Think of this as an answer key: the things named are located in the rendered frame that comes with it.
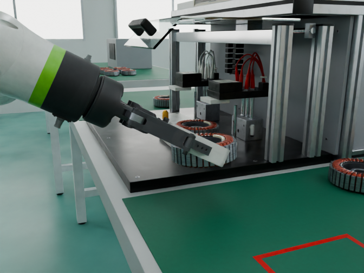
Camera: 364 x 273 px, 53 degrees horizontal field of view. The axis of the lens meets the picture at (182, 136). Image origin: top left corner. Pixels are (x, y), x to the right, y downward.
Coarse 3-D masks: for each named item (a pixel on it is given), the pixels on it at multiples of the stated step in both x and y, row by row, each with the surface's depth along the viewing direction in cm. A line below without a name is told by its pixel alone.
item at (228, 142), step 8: (208, 136) 66; (216, 136) 65; (224, 136) 64; (224, 144) 59; (232, 144) 60; (176, 152) 60; (232, 152) 60; (176, 160) 61; (184, 160) 59; (192, 160) 58; (200, 160) 58; (232, 160) 60
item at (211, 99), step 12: (216, 84) 90; (228, 84) 89; (240, 84) 90; (204, 96) 94; (216, 96) 90; (228, 96) 89; (240, 96) 91; (252, 96) 92; (264, 96) 93; (252, 108) 94
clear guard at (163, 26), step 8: (184, 16) 68; (192, 16) 69; (200, 16) 70; (152, 24) 81; (160, 24) 76; (168, 24) 71; (176, 24) 68; (144, 32) 82; (160, 32) 71; (168, 32) 68; (128, 40) 89; (136, 40) 82; (144, 40) 77; (152, 40) 72; (160, 40) 68; (152, 48) 68
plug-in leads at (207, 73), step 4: (208, 52) 116; (212, 52) 114; (200, 56) 117; (204, 56) 114; (208, 56) 113; (212, 56) 114; (212, 60) 114; (200, 64) 117; (208, 64) 117; (212, 64) 114; (200, 68) 115; (204, 68) 113; (208, 68) 117; (212, 68) 114; (216, 68) 118; (200, 72) 115; (204, 72) 113; (208, 72) 117; (212, 72) 114; (216, 72) 118; (204, 76) 114; (208, 76) 117; (212, 76) 115; (216, 76) 118
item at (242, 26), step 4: (236, 24) 98; (240, 24) 96; (244, 24) 95; (248, 24) 93; (252, 24) 94; (256, 24) 94; (260, 24) 95; (236, 28) 99; (240, 28) 96; (244, 28) 95; (248, 28) 94; (252, 28) 94; (256, 28) 94; (260, 28) 95
